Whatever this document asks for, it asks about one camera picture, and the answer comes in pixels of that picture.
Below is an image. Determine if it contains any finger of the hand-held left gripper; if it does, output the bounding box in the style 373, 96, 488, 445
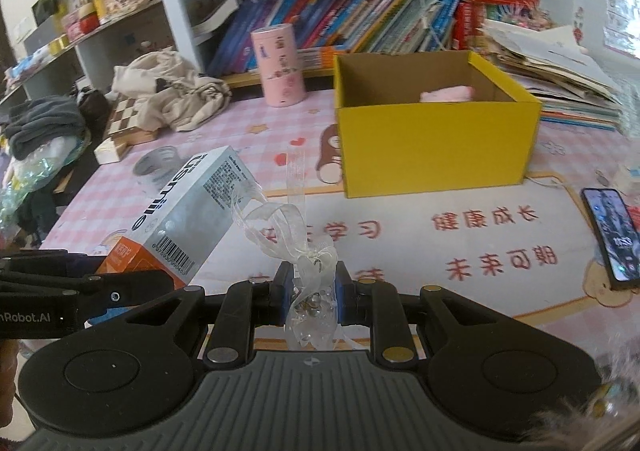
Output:
0, 249, 101, 294
86, 307, 130, 331

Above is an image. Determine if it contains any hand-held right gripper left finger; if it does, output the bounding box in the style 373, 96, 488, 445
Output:
124, 261, 296, 367

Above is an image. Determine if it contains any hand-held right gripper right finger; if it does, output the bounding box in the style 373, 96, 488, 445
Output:
335, 261, 507, 367

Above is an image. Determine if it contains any clear ribbon gift bag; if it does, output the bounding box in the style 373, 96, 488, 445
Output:
231, 148, 352, 353

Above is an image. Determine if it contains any grey orange toothpaste box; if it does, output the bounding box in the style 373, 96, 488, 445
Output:
95, 145, 263, 293

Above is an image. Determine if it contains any clear tape roll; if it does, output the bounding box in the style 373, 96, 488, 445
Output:
132, 146, 180, 183

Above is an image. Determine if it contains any yellow cardboard box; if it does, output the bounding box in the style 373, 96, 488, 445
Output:
333, 50, 542, 199

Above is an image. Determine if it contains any pink plush toy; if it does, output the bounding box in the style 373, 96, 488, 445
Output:
419, 85, 475, 103

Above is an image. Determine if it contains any pink cylindrical container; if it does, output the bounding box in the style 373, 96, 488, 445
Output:
250, 25, 307, 108

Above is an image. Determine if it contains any pink checked desk mat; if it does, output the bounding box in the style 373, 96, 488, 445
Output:
35, 81, 640, 382

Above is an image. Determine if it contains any clear plastic wrap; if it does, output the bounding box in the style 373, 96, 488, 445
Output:
0, 136, 88, 232

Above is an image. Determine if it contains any small white box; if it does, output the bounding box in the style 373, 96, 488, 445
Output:
94, 136, 133, 165

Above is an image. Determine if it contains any grey folded cloth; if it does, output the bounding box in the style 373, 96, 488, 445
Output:
5, 96, 91, 159

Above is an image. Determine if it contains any wooden chess board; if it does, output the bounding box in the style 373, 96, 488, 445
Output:
107, 96, 162, 145

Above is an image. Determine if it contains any dark brown bag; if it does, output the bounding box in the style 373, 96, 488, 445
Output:
75, 86, 113, 132

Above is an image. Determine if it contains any beige cloth bag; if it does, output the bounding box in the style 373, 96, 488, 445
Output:
111, 48, 232, 132

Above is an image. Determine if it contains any orange white box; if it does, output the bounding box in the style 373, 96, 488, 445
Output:
300, 46, 348, 67

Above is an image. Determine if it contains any white side shelf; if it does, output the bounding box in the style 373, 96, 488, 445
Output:
0, 0, 168, 99

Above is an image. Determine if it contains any row of blue pink books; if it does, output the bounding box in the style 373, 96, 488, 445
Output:
207, 0, 466, 77

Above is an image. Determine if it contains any black smartphone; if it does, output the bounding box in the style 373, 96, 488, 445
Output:
581, 187, 640, 291

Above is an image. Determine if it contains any grey fluffy trim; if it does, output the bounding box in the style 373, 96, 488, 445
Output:
545, 353, 640, 451

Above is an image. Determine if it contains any white wooden bookshelf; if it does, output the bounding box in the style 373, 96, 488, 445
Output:
145, 0, 571, 89

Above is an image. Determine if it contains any red upright book set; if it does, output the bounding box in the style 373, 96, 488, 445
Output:
452, 1, 483, 52

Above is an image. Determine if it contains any white blue small device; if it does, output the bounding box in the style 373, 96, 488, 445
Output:
612, 164, 640, 193

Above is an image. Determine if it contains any stack of loose papers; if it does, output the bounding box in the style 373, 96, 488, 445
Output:
480, 18, 626, 133

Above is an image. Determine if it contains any thin white cable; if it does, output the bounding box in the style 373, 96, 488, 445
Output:
525, 175, 577, 193

